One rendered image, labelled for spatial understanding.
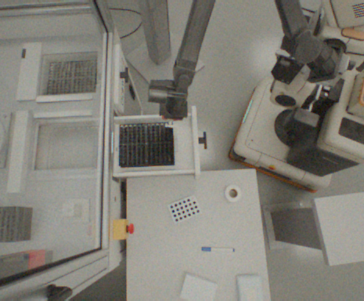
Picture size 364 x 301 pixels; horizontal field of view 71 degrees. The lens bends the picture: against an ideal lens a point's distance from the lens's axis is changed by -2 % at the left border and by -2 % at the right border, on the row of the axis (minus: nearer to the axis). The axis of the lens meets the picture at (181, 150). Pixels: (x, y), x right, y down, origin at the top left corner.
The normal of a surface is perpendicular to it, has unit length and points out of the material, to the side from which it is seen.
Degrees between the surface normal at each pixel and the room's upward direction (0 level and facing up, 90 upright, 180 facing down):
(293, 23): 50
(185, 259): 0
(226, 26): 0
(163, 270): 0
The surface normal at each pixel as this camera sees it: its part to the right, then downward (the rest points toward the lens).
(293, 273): 0.00, -0.26
